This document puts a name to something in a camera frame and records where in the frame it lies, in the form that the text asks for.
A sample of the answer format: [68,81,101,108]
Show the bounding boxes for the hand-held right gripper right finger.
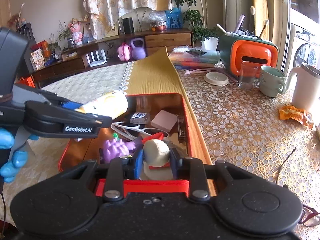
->
[169,147,242,203]

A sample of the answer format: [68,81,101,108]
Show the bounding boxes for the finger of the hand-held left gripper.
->
[56,96,84,111]
[59,109,113,129]

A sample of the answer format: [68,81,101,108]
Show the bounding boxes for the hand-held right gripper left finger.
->
[71,149,145,203]

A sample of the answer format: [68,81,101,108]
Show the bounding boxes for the cream round ball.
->
[143,139,171,168]

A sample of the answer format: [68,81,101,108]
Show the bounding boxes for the purple spiky massage roller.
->
[102,138,143,165]

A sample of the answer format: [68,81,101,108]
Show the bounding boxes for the white bottle yellow label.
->
[75,90,129,121]

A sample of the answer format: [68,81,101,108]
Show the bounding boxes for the red snack packet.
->
[141,132,164,143]

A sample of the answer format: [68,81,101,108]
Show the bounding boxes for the white sunglasses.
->
[111,121,165,142]

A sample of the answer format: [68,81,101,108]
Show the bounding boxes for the silver nail clipper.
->
[177,115,187,143]

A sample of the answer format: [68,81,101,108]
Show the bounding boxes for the pink rectangular block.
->
[151,110,177,132]

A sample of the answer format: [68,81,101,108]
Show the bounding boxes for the red tin box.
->
[58,92,195,181]

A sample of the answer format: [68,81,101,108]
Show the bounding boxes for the person's left hand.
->
[0,127,40,183]

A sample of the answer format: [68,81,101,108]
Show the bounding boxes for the printed snack box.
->
[30,50,46,71]

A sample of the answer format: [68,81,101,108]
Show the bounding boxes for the quilted beige mat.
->
[0,62,133,226]

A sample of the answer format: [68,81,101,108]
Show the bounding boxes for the orange carton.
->
[37,40,51,58]

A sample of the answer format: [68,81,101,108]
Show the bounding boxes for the small cardboard box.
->
[61,51,78,61]

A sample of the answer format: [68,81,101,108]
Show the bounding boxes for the white router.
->
[86,50,108,67]

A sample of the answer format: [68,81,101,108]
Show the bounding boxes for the small potted plant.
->
[58,21,76,49]

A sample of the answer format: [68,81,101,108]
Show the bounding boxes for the pink doll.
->
[68,18,84,46]

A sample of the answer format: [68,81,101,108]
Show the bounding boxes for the pink toy suitcase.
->
[117,42,132,62]

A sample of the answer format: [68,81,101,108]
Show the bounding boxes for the yellow table runner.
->
[119,46,217,197]

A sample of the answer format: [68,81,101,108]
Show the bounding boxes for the purple kettlebell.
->
[130,38,147,61]

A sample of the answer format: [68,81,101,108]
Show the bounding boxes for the white round lid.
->
[203,71,230,86]

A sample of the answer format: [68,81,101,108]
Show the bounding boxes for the pink plastic spoon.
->
[184,67,208,76]

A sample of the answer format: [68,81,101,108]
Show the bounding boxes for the black cylinder speaker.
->
[122,17,135,34]

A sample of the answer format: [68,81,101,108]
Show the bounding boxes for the stack of plastic boxes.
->
[168,47,221,71]

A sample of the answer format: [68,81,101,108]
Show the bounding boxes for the wooden television cabinet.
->
[24,27,195,88]

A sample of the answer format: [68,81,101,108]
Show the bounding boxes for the clear drinking glass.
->
[238,61,258,90]

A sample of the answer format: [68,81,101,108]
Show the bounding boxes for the dark bag on books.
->
[186,48,207,56]

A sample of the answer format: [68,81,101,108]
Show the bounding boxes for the plastic bag of fruit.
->
[149,11,168,32]

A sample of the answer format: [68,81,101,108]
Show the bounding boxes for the pale green mug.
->
[258,65,288,98]

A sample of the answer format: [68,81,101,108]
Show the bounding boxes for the orange snack wrapper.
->
[278,105,314,130]

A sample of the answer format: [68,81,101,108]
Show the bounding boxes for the blue photo box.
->
[165,7,183,29]

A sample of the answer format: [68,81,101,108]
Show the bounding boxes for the green and orange storage box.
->
[217,33,279,77]

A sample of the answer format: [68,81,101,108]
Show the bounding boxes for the white jug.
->
[285,62,320,113]

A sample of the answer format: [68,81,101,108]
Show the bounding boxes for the white standing air conditioner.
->
[222,0,253,34]

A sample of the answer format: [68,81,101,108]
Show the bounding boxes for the washing machine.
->
[290,23,320,68]

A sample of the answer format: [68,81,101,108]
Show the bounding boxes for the yellow curtain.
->
[250,0,271,41]

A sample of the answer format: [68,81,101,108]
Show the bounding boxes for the black cord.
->
[275,146,298,188]

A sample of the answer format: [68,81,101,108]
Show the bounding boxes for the black cable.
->
[0,179,8,240]

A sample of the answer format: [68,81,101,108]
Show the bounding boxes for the brown frame eyeglasses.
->
[298,203,320,227]

